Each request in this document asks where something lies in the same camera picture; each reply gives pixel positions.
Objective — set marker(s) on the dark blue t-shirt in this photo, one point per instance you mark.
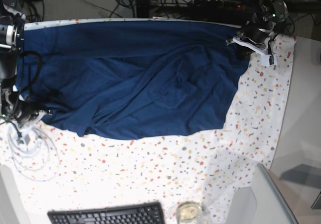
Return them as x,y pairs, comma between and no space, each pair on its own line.
134,79

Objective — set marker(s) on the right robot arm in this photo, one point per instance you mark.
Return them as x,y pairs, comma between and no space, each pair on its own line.
12,42

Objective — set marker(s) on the terrazzo patterned tablecloth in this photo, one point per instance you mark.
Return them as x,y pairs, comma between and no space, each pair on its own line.
66,171

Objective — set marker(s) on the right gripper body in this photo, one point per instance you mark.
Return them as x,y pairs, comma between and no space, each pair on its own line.
22,112

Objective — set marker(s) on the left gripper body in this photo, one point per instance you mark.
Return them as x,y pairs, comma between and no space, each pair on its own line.
255,34

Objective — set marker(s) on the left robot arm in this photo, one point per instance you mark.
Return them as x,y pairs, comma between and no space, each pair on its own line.
267,14

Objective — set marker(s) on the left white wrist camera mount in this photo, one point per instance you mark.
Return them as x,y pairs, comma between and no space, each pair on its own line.
267,56

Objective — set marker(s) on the red lit power strip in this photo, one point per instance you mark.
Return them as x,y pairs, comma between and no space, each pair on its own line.
217,4

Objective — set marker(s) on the black computer keyboard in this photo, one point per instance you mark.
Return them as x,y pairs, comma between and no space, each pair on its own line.
139,213

